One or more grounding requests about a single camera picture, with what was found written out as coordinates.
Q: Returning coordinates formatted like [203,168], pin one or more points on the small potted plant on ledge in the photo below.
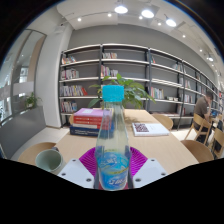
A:
[30,100]

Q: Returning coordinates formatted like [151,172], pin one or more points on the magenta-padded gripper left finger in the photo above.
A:
[73,171]

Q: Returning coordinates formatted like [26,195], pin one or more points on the grey-green spotted ceramic mug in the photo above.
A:
[48,161]

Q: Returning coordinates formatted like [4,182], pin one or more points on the round ceiling lights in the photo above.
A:
[121,9]

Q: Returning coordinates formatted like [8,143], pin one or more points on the clear bottle with teal cap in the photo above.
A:
[112,140]

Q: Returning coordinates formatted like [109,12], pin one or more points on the pink hardcover book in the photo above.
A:
[87,112]

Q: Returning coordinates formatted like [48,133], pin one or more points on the white book with patterned cover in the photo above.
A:
[151,130]

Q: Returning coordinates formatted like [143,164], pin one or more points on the grey shelf unit with books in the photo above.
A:
[148,66]

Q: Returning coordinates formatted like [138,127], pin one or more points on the red hardcover book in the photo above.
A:
[86,122]

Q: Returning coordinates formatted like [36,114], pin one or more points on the slatted wooden chair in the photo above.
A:
[219,135]
[199,119]

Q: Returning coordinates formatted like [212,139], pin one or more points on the round-backed wooden chair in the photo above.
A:
[33,151]
[198,151]
[163,120]

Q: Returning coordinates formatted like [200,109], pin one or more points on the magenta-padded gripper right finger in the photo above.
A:
[150,170]

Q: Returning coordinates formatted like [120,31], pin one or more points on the leafy green potted plant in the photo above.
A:
[133,90]

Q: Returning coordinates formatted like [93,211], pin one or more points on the person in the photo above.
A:
[201,108]

